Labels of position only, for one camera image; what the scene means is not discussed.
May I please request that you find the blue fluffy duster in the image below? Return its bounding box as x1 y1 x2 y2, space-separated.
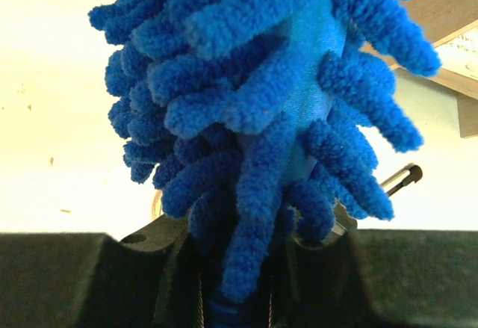
89 0 441 327

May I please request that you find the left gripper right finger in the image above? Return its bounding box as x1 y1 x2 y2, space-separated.
268 229 478 328

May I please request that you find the beige masking tape roll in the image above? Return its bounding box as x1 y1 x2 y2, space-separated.
151 190 163 221

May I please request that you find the light wooden bookshelf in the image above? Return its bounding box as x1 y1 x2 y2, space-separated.
358 0 478 139

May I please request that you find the spiral notebook white cover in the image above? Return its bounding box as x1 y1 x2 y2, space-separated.
436 28 478 80

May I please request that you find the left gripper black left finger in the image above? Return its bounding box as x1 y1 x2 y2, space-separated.
1 233 200 327

